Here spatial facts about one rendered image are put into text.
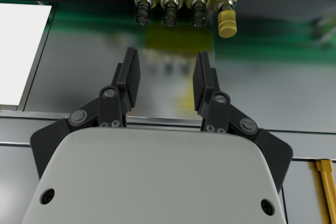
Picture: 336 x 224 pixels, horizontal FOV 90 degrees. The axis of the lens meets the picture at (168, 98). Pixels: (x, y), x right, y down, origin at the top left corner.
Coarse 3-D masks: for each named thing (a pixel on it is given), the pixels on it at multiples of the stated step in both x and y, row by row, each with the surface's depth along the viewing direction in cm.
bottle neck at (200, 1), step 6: (198, 0) 34; (204, 0) 35; (192, 6) 35; (198, 6) 34; (204, 6) 34; (192, 12) 34; (198, 12) 33; (204, 12) 34; (192, 18) 34; (198, 18) 36; (204, 18) 33; (192, 24) 35; (198, 24) 35
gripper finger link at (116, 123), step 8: (104, 88) 11; (112, 88) 11; (104, 96) 10; (112, 96) 10; (104, 104) 10; (112, 104) 10; (120, 104) 10; (104, 112) 9; (112, 112) 10; (120, 112) 10; (104, 120) 9; (112, 120) 9; (120, 120) 9
